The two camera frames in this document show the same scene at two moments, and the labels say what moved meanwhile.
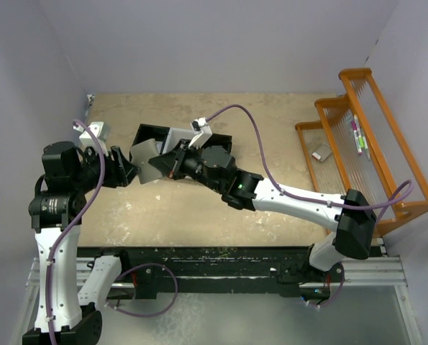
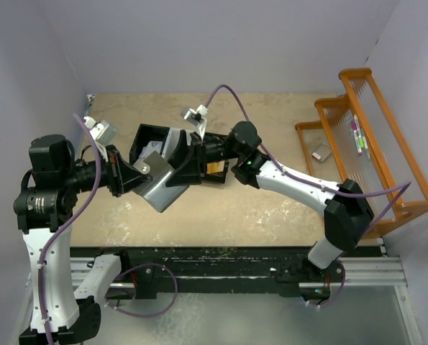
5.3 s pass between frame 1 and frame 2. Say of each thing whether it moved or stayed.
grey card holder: moved
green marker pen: stayed
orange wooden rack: stayed
